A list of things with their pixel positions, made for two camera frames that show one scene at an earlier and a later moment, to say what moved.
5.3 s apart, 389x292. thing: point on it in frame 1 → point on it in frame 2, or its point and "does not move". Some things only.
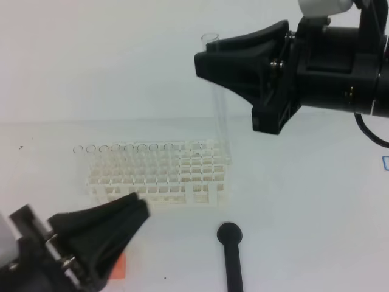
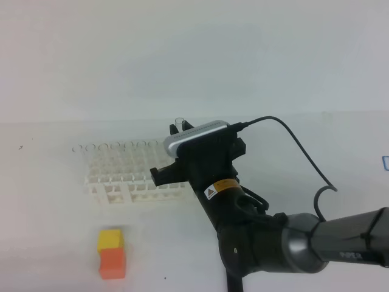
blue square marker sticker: x=385 y=162 does not move
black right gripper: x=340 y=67 → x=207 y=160
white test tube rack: x=164 y=172 does not move
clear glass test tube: x=221 y=107 → x=179 y=121
